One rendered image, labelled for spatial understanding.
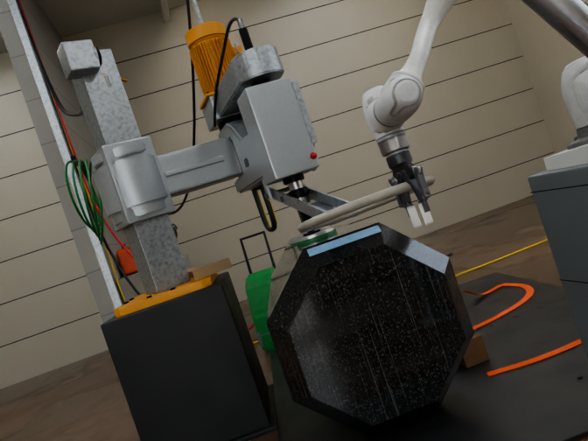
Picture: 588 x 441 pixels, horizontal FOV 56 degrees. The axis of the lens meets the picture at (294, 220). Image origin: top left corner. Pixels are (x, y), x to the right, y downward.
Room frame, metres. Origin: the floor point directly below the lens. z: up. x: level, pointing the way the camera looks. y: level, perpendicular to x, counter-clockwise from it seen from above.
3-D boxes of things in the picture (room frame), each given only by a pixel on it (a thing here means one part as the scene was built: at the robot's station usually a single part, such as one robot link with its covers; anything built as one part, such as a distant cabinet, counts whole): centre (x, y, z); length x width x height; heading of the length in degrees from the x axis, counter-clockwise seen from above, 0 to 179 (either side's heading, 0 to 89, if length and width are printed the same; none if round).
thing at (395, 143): (1.69, -0.36, 1.05); 0.09 x 0.09 x 0.06
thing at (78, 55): (2.74, 0.74, 2.00); 0.20 x 0.18 x 0.15; 94
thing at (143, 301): (2.89, 0.74, 0.76); 0.49 x 0.49 x 0.05; 4
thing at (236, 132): (2.87, 0.04, 1.28); 0.74 x 0.23 x 0.49; 17
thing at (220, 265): (2.85, 0.48, 0.81); 0.20 x 0.10 x 0.05; 102
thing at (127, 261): (5.50, 1.68, 1.00); 0.50 x 0.22 x 0.33; 9
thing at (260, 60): (2.83, 0.04, 1.60); 0.96 x 0.25 x 0.17; 17
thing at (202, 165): (2.96, 0.55, 1.34); 0.74 x 0.34 x 0.25; 112
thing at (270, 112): (2.57, -0.04, 1.30); 0.36 x 0.22 x 0.45; 17
